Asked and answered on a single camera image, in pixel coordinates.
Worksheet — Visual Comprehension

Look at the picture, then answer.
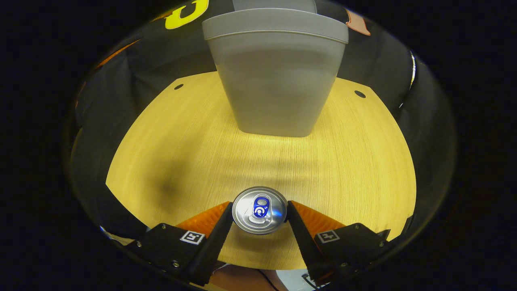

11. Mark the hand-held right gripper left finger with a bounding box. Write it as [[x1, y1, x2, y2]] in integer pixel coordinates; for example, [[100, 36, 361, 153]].
[[129, 201, 234, 287]]

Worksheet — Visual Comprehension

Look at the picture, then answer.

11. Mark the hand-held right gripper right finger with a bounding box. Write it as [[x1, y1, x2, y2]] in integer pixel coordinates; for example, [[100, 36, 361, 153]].
[[286, 200, 391, 285]]

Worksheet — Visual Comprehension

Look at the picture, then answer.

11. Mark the silver blue pop can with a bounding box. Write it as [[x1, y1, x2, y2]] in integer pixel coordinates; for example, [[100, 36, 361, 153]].
[[232, 186, 288, 235]]

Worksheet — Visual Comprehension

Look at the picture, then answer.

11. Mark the light grey desktop garbage bin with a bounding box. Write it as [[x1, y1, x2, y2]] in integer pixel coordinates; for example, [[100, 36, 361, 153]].
[[202, 0, 349, 138]]

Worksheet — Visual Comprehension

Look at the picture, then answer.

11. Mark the wooden desktop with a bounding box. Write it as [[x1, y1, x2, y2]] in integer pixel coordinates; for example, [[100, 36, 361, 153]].
[[106, 72, 416, 270]]

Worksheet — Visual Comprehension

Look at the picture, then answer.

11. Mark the black backdrop cloth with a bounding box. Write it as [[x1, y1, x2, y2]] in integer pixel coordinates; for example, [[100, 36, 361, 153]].
[[65, 0, 457, 243]]

